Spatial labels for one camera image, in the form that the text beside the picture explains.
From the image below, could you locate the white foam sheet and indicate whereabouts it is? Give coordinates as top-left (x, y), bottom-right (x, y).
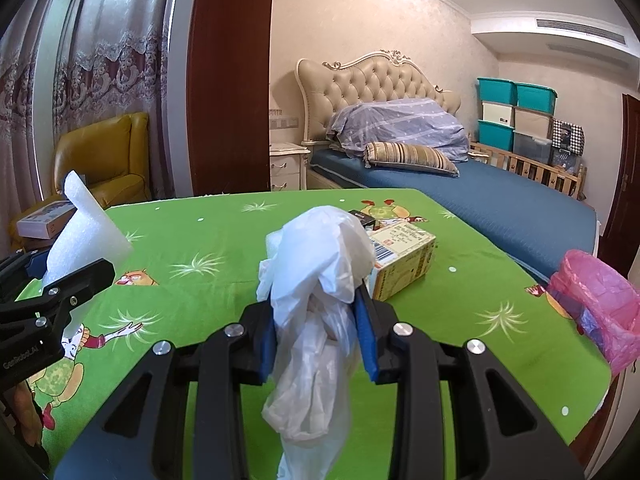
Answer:
top-left (41, 170), bottom-right (134, 287)

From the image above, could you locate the yellow medicine box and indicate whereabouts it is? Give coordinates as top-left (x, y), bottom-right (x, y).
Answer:
top-left (368, 222), bottom-right (436, 301)

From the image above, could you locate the white plastic bag bundle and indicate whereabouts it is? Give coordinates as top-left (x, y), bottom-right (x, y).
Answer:
top-left (256, 206), bottom-right (374, 479)

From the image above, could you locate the small black white packet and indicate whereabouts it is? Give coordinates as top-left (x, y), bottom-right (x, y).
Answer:
top-left (349, 210), bottom-right (378, 231)

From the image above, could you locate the pink lined trash bin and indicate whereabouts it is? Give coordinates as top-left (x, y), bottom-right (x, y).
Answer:
top-left (547, 249), bottom-right (639, 376)

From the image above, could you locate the box on armchair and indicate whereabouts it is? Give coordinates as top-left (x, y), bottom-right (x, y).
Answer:
top-left (16, 200), bottom-right (76, 240)

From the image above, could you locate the yellow leather armchair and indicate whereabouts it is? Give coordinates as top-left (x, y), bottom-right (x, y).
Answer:
top-left (52, 113), bottom-right (151, 208)

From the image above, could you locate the striped brown pillow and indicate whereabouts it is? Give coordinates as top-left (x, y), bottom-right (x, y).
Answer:
top-left (362, 141), bottom-right (459, 178)

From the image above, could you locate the white nightstand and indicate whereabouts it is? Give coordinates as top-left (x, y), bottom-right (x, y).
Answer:
top-left (269, 142), bottom-right (310, 192)

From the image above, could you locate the blue mattress bed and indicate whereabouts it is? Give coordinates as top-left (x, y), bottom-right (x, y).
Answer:
top-left (309, 150), bottom-right (598, 281)

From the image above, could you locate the lavender striped duvet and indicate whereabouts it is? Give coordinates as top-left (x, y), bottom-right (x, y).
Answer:
top-left (326, 98), bottom-right (470, 162)

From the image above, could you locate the teal storage bin lower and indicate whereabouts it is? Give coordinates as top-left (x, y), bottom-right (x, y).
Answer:
top-left (478, 119), bottom-right (514, 152)

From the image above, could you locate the teal storage bin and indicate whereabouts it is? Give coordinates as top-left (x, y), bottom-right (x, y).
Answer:
top-left (515, 82), bottom-right (558, 115)
top-left (478, 119), bottom-right (514, 152)
top-left (477, 77), bottom-right (518, 106)

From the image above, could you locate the beige tufted headboard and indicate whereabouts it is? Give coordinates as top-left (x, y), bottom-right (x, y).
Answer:
top-left (294, 50), bottom-right (461, 146)

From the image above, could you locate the grey clear storage bin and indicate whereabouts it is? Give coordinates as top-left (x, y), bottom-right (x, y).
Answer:
top-left (513, 131), bottom-right (552, 165)

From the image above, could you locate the white storage bin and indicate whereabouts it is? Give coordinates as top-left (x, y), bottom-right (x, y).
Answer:
top-left (482, 101), bottom-right (514, 128)

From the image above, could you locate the beige storage bin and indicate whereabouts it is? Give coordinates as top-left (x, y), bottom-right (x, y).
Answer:
top-left (514, 106), bottom-right (553, 139)

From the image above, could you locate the teal storage bin top left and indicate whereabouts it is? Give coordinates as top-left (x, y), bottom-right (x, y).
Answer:
top-left (477, 77), bottom-right (518, 106)

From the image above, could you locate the dark wood room door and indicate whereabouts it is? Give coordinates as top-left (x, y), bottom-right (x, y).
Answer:
top-left (598, 94), bottom-right (640, 276)

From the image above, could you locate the teal storage bin top right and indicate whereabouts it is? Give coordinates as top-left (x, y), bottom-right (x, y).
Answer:
top-left (515, 82), bottom-right (558, 115)

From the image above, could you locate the houndstooth bag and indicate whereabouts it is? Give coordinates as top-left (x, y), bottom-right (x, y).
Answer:
top-left (551, 119), bottom-right (585, 156)

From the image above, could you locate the wooden crib rail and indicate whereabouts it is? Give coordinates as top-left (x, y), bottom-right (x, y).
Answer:
top-left (469, 142), bottom-right (587, 202)

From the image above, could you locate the dark wood door frame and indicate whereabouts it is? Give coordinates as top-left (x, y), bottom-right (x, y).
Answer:
top-left (186, 0), bottom-right (272, 195)

